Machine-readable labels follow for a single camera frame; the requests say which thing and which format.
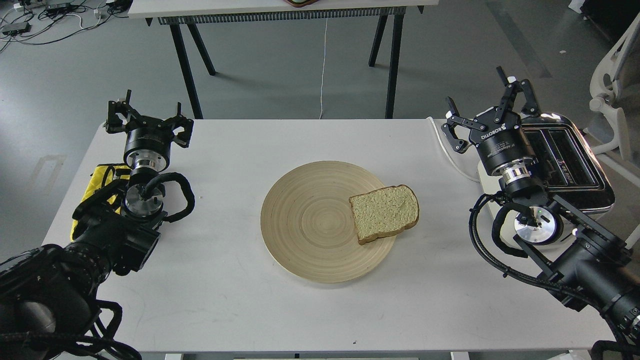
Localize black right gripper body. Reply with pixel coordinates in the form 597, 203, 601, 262
473, 112, 536, 176

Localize floor cables and power strips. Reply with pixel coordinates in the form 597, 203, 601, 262
0, 0, 135, 53

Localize white background table black legs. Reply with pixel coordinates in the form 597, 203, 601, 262
126, 0, 439, 119

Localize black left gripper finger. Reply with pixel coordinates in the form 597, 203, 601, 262
104, 89, 142, 134
167, 102, 194, 149

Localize white office chair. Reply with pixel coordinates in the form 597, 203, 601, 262
589, 14, 640, 162

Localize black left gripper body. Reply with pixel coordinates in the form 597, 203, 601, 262
123, 117, 175, 169

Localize cream chrome toaster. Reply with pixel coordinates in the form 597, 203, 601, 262
477, 111, 616, 246

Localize thin white hanging cable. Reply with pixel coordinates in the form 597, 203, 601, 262
319, 18, 329, 120

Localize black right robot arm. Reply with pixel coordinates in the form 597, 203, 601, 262
441, 66, 640, 360

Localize white toaster power cable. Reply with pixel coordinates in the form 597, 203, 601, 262
426, 116, 481, 183

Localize round wooden plate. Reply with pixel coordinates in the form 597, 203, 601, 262
260, 161, 396, 284

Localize slice of bread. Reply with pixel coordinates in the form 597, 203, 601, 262
349, 184, 420, 246

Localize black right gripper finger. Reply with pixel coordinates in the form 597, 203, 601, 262
441, 97, 496, 154
493, 65, 541, 124

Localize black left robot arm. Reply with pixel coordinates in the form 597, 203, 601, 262
0, 95, 195, 360

